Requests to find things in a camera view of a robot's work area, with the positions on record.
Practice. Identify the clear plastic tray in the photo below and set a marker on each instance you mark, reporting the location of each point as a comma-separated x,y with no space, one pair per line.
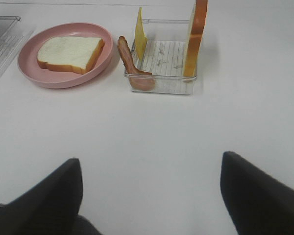
163,57
13,36

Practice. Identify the yellow cheese slice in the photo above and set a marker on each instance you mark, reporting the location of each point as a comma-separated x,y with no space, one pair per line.
140,38

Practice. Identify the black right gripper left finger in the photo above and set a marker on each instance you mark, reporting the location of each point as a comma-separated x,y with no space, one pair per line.
49,208

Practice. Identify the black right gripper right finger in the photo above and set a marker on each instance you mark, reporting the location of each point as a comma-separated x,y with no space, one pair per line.
257,203

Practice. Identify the bread slice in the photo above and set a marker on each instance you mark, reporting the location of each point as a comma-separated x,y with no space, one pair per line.
195,33
70,54

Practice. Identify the left clear plastic tray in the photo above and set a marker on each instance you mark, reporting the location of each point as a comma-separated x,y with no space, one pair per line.
13,36

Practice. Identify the pink round plate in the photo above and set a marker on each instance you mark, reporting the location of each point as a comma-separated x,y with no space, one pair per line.
27,58

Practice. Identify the right clear plastic tray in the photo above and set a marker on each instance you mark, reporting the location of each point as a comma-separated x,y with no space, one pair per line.
163,57

